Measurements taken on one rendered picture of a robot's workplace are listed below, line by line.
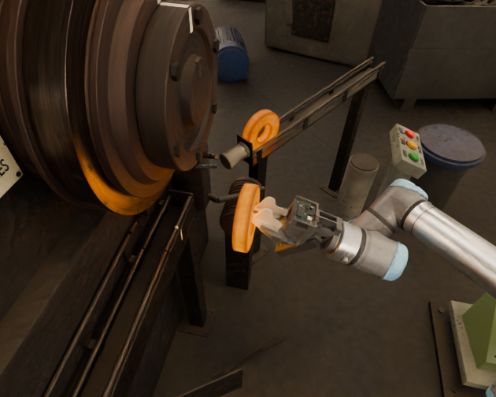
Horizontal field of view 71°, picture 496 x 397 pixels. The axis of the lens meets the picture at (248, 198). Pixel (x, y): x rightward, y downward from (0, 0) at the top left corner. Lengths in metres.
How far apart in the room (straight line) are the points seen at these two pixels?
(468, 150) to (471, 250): 1.14
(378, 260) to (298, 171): 1.43
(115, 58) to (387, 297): 1.52
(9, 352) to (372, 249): 0.68
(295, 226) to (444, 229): 0.33
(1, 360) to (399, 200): 0.85
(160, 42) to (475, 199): 2.12
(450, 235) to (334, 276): 0.94
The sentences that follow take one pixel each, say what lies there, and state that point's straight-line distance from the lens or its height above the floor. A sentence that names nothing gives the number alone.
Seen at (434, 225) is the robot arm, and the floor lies 0.84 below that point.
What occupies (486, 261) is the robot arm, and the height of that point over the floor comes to 0.86.
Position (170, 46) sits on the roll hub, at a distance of 0.54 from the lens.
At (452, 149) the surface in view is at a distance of 1.92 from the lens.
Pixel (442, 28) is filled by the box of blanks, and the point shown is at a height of 0.61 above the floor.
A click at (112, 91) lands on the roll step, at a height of 1.19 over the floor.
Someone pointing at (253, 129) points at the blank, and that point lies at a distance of 1.19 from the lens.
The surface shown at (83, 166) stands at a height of 1.12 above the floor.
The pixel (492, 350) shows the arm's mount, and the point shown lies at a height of 0.22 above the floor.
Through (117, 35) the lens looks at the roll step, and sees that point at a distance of 0.53.
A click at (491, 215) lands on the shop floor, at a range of 2.37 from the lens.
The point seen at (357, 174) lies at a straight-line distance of 1.48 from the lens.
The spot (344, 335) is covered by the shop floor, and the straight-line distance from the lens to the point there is 1.62.
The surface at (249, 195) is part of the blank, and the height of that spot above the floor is 0.90.
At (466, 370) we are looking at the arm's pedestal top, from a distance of 1.61.
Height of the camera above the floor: 1.44
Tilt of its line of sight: 46 degrees down
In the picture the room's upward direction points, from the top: 2 degrees clockwise
